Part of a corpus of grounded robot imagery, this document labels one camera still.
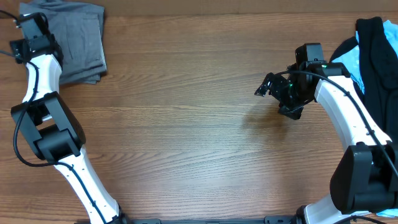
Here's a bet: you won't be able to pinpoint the grey shorts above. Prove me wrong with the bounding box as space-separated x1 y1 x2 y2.
19 1 107 85

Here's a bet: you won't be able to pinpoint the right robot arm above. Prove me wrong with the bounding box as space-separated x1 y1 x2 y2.
255 43 397 223

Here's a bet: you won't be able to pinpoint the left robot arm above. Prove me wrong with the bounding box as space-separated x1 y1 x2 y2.
10 12 130 223

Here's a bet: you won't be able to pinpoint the light blue shirt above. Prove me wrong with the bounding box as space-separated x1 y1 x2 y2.
331 20 398 218

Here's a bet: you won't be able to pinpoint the black garment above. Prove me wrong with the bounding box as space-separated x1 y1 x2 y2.
329 17 398 144

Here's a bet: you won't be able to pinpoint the right black cable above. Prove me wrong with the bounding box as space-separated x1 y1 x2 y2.
273 70 398 224

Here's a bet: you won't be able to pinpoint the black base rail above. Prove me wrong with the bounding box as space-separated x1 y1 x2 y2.
129 215 301 224

